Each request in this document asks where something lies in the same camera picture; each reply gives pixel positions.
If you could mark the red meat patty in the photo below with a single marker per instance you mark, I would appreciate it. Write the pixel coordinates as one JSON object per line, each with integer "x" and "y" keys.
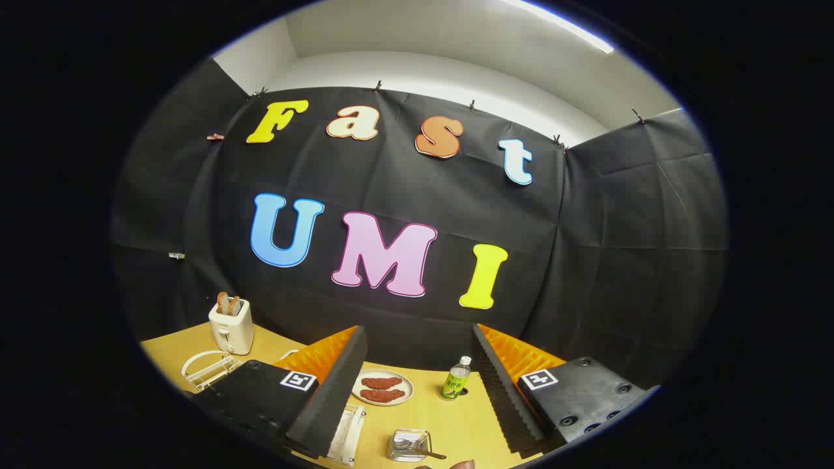
{"x": 381, "y": 382}
{"x": 383, "y": 395}

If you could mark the green drink bottle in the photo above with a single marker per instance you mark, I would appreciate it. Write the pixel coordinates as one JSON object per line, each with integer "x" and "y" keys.
{"x": 456, "y": 381}

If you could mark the white toaster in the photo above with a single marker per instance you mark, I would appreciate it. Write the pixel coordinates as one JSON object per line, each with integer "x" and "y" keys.
{"x": 234, "y": 332}

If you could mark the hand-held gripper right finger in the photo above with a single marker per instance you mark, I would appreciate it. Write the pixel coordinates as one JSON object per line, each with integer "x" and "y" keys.
{"x": 502, "y": 404}

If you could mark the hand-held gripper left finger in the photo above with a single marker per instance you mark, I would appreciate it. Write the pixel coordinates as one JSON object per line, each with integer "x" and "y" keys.
{"x": 332, "y": 404}

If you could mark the white plate with meat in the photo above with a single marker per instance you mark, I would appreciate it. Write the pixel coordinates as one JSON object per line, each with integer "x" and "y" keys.
{"x": 405, "y": 384}

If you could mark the black backdrop cloth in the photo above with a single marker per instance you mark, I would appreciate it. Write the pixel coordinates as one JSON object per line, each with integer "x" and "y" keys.
{"x": 586, "y": 228}

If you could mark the toast slice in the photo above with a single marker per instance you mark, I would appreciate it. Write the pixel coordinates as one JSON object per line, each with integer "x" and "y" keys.
{"x": 223, "y": 303}
{"x": 234, "y": 306}

